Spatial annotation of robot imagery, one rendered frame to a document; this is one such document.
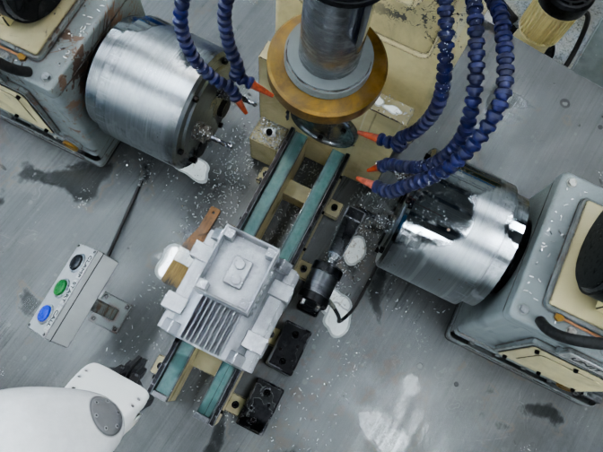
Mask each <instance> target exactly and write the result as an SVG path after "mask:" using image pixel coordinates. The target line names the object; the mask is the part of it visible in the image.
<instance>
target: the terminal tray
mask: <svg viewBox="0 0 603 452"><path fill-rule="evenodd" d="M228 230H232V235H229V234H228ZM269 250H273V252H274V253H273V255H269V254H268V251H269ZM279 256H280V249H279V248H276V247H274V246H272V245H270V244H268V243H266V242H265V241H263V240H260V239H257V238H255V237H253V236H251V235H249V234H248V233H246V232H244V231H242V230H239V229H237V228H235V227H233V226H231V225H230V224H228V223H227V224H226V226H225V228H224V230H223V233H222V234H221V236H220V238H219V239H218V241H217V242H216V244H215V246H214V249H213V250H212V252H211V254H210V256H209V257H208V259H207V260H206V262H205V265H204V267H203V268H202V270H201V272H200V274H199V276H198V277H197V279H196V281H195V283H194V285H193V288H194V289H195V291H196V292H197V293H199V294H201V295H202V294H203V295H204V296H206V297H208V298H209V299H212V300H214V301H217V302H218V303H220V304H221V303H222V304H223V305H224V306H226V307H227V308H229V309H232V310H234V311H237V312H238V313H239V314H240V313H241V314H242V315H243V316H244V317H246V318H249V316H252V315H253V312H252V310H253V309H256V303H259V297H262V296H263V291H264V290H265V289H266V288H267V284H269V278H272V277H273V272H274V271H275V268H276V265H278V264H279ZM201 281H204V282H205V285H204V286H201V285H200V282H201ZM243 301H245V302H246V303H247V305H246V307H242V306H241V303H242V302H243Z"/></svg>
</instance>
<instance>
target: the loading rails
mask: <svg viewBox="0 0 603 452"><path fill-rule="evenodd" d="M307 141H308V136H306V135H303V134H301V133H299V132H297V131H296V132H295V128H294V127H291V128H290V130H289V132H288V134H287V136H286V137H285V139H284V141H283V143H282V145H281V146H279V147H278V149H279V150H278V152H277V154H276V156H275V157H274V159H273V161H272V163H271V164H270V166H269V168H268V167H266V166H263V167H262V169H261V171H260V172H259V174H258V176H257V178H256V182H258V183H259V186H258V189H257V191H256V192H255V194H254V196H253V197H252V199H251V201H250V202H249V205H248V207H247V209H246V211H245V212H244V214H243V215H242V217H240V221H239V223H238V225H237V227H236V226H234V225H232V224H231V226H233V227H235V228H237V229H239V230H242V231H244V232H246V233H248V234H249V235H251V236H253V237H255V238H257V239H260V240H261V239H262V237H263V235H264V233H265V231H266V229H267V226H268V225H269V223H270V222H271V220H272V218H273V216H274V214H275V212H276V210H277V208H278V206H279V204H280V203H281V201H282V199H283V200H285V201H286V202H288V203H290V204H294V205H296V206H298V207H300V208H301V211H300V213H299V215H298V217H297V219H296V221H295V222H294V224H293V226H292V228H291V230H290V232H289V234H288V236H287V238H286V240H285V242H284V244H283V245H282V247H281V249H280V256H279V258H282V259H285V260H286V261H288V262H289V263H290V264H292V265H293V268H292V269H293V270H295V271H296V272H297V273H298V274H299V276H300V278H299V279H301V280H303V281H305V282H306V280H307V278H308V275H309V273H310V270H311V266H312V264H311V263H309V262H307V261H305V260H303V259H302V256H303V254H304V252H305V250H306V248H307V246H308V245H309V243H310V240H311V238H312V236H313V234H314V232H315V230H316V229H317V227H318V225H319V222H320V220H321V218H322V216H323V214H324V215H326V216H327V217H329V218H331V219H333V220H335V221H336V220H337V218H338V216H339V214H340V213H341V211H342V209H343V207H344V204H342V203H340V202H338V201H337V200H334V199H332V196H333V194H335V192H336V189H337V187H338V185H339V183H340V181H341V179H342V177H343V176H344V173H345V168H346V165H347V163H348V161H349V158H350V155H351V154H349V153H346V154H343V153H341V152H339V151H337V150H335V149H332V151H331V153H330V154H329V156H328V159H327V161H326V163H325V165H324V167H323V169H322V171H321V172H320V173H319V176H318V178H317V180H316V182H315V184H314V186H313V188H312V189H310V188H308V187H306V186H304V185H302V184H300V183H298V182H296V181H294V180H293V178H294V176H295V174H296V172H297V170H298V169H299V167H300V166H301V164H302V161H303V159H304V157H305V152H306V146H307ZM281 331H282V330H281V329H279V328H277V327H275V329H274V331H273V333H272V334H271V336H270V338H269V340H268V345H270V346H272V347H274V345H275V342H276V340H277V338H278V336H279V335H280V333H281ZM193 367H196V368H198V369H201V370H202V371H204V372H206V373H207V374H209V375H211V376H213V377H214V379H213V381H212V383H211V385H210V387H209V388H208V390H207V391H206V393H205V396H204V398H203V400H202V402H201V404H200V405H199V407H198V409H197V411H196V412H195V414H194V416H193V417H194V418H196V419H198V420H200V421H201V422H204V423H206V424H207V423H208V425H210V426H212V427H213V426H215V424H217V423H218V422H219V421H220V419H221V417H222V415H223V412H224V410H225V411H226V412H228V413H231V414H233V415H235V416H237V417H239V415H240V412H241V410H242V408H243V406H244V404H245V403H246V401H247V398H245V397H243V396H241V395H238V394H236V393H233V392H234V390H235V388H236V386H237V385H238V383H239V381H240V378H241V376H242V374H243V372H244V371H242V370H240V369H237V368H235V367H233V366H232V365H230V364H228V363H226V362H224V361H221V360H219V359H217V358H215V357H214V356H212V355H210V354H208V353H206V352H203V351H202V350H200V349H198V348H196V347H195V346H193V345H191V344H189V343H186V342H184V341H182V340H180V339H179V338H177V337H176V338H175V340H174V341H173V343H172V345H171V347H170V349H169V350H168V352H167V354H166V356H163V355H160V354H159V355H158V357H157V359H156V361H155V363H154V364H153V366H152V368H151V370H150V371H151V372H152V373H153V374H155V375H153V380H152V382H151V384H150V386H149V387H148V388H147V390H146V391H147V392H149V393H150V394H151V395H152V396H154V397H156V398H158V399H160V400H162V401H163V402H169V401H175V400H176V398H177V396H178V395H179V392H180V390H181V389H182V387H183V385H184V383H185V382H186V380H187V378H188V375H189V373H190V371H191V370H192V368H193Z"/></svg>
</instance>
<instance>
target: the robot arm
mask: <svg viewBox="0 0 603 452"><path fill-rule="evenodd" d="M146 362H147V359H142V356H140V355H138V356H137V357H136V358H135V359H133V360H132V361H131V360H129V361H128V362H127V363H126V364H125V365H122V364H120V365H118V366H117V367H116V368H113V367H105V366H103V365H100V364H99V363H90V364H88V365H86V366H85V367H84V368H82V369H81V370H80V371H79V372H78V373H77V374H76V375H75V376H74V377H73V378H72V379H71V380H70V381H69V383H68V384H67V385H66V386H65V387H13V388H7V389H1V390H0V452H113V451H114V450H115V449H116V448H117V446H118V445H119V443H120V441H121V440H122V438H123V436H124V435H125V434H126V433H127V432H128V431H129V430H130V429H131V428H132V427H133V426H134V425H135V424H136V423H137V422H138V420H139V419H140V417H141V415H142V414H141V413H140V412H141V411H142V410H143V409H145V408H146V407H148V406H150V405H151V404H152V402H153V399H154V396H153V395H151V394H150V393H149V392H147V391H146V390H145V389H144V387H143V385H142V383H141V381H140V379H141V378H142V377H143V376H144V374H145V372H146V371H147V368H145V367H144V366H145V364H146Z"/></svg>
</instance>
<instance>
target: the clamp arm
mask: <svg viewBox="0 0 603 452"><path fill-rule="evenodd" d="M364 217H365V213H364V212H363V211H362V210H359V209H357V208H355V207H353V206H351V205H348V206H347V208H346V210H345V213H344V216H343V218H342V220H341V222H340V224H339V226H338V228H337V231H336V234H335V236H334V238H333V240H332V242H331V245H330V247H329V249H328V256H329V255H330V252H331V253H332V254H331V256H332V257H334V256H335V255H337V256H336V259H338V260H339V259H341V258H342V257H343V255H344V253H345V252H346V250H347V248H348V246H349V245H350V243H351V241H352V239H353V238H354V235H355V233H356V232H357V231H358V229H359V227H360V225H361V224H362V222H363V219H364ZM338 260H337V261H338Z"/></svg>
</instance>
